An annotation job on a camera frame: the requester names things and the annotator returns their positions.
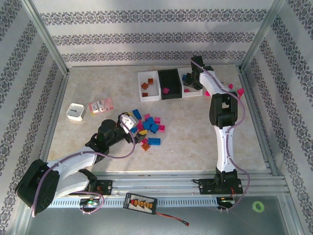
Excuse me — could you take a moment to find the white plastic bin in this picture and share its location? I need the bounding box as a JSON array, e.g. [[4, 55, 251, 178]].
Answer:
[[178, 68, 203, 98], [137, 70, 162, 102]]

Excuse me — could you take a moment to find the black plastic bin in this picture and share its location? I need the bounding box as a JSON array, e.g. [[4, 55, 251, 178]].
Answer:
[[157, 69, 184, 101]]

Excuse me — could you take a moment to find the pink stapler blister pack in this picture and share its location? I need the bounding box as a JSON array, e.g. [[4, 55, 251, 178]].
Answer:
[[88, 97, 114, 117]]

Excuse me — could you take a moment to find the white square clock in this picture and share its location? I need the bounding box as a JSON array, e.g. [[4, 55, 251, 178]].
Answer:
[[66, 102, 87, 121]]

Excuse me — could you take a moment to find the plush toy with glasses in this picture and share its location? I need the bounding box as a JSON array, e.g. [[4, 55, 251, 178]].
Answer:
[[204, 83, 245, 98]]

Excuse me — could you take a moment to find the green tape roll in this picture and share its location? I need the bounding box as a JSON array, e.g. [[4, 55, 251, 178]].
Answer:
[[252, 201, 265, 213]]

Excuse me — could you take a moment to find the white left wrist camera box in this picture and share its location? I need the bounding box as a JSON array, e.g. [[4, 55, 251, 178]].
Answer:
[[119, 114, 137, 134]]

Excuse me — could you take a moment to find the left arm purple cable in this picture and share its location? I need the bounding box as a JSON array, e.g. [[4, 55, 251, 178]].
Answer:
[[31, 117, 136, 217]]

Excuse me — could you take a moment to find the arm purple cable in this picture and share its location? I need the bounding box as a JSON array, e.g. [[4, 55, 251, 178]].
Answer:
[[190, 60, 250, 213], [31, 117, 136, 217]]

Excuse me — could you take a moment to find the aluminium frame rail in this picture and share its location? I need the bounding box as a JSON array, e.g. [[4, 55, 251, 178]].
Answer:
[[67, 64, 243, 69], [238, 67, 282, 177], [34, 70, 71, 178]]

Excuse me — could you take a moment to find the wide aluminium extrusion rail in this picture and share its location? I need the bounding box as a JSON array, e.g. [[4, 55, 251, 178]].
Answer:
[[58, 170, 289, 196]]

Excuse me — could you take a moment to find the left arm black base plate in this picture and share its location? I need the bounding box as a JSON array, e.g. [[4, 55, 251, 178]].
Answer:
[[94, 180, 113, 196]]

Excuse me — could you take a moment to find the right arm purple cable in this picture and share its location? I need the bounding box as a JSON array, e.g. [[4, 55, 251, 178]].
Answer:
[[190, 60, 250, 213]]

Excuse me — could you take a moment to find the slotted metal cable duct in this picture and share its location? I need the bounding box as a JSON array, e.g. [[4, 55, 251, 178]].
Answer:
[[52, 197, 218, 209]]

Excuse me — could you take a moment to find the aluminium frame post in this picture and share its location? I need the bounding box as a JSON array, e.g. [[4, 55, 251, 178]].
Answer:
[[239, 0, 289, 71], [21, 0, 71, 74]]

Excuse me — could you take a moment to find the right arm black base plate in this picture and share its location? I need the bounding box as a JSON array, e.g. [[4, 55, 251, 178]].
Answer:
[[193, 178, 244, 195]]

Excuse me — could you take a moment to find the red black lead wire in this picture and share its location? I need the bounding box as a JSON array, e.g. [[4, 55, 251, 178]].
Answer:
[[155, 211, 190, 226]]

